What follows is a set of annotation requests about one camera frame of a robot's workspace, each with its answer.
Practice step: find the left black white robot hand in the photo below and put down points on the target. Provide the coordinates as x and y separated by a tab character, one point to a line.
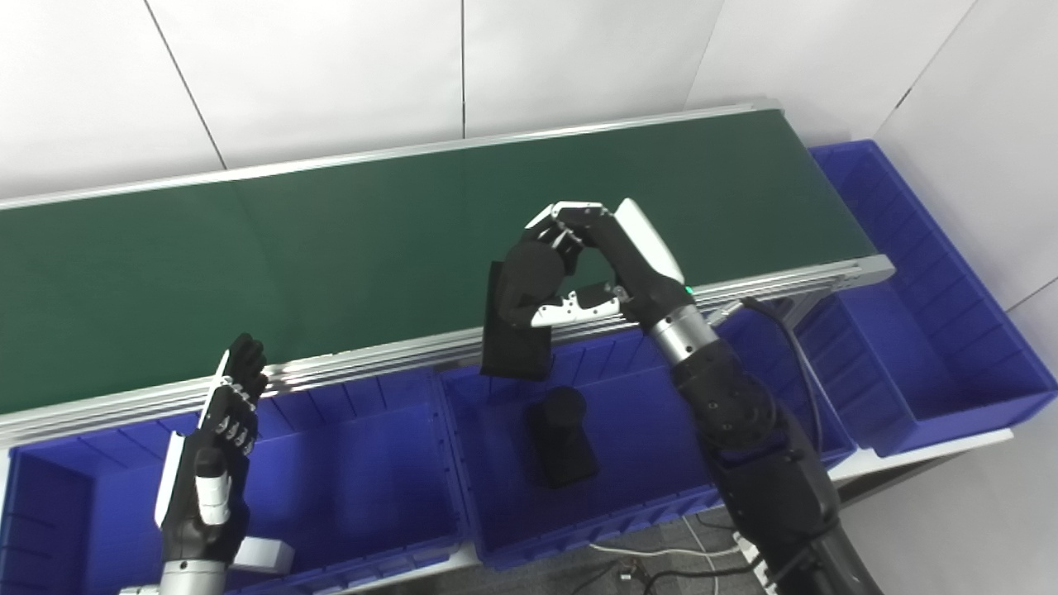
207	529

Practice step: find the white block part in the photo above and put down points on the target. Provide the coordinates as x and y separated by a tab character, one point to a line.
264	555

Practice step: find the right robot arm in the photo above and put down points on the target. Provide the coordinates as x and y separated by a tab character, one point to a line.
760	463

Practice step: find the black cylinder block part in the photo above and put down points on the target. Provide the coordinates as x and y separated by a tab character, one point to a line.
562	446
512	347

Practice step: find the white power strip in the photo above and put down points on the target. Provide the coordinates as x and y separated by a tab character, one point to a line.
748	552

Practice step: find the aluminium conveyor leg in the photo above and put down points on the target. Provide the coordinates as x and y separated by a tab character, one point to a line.
814	299

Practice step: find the blue plastic bin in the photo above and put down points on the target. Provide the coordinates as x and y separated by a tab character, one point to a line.
645	438
355	479
934	355

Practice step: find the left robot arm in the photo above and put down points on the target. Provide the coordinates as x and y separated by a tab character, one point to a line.
194	578

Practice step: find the green conveyor belt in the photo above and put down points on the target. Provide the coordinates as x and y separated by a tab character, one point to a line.
372	359
248	273

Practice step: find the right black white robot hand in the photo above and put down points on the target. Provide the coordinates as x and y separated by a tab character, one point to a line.
636	264

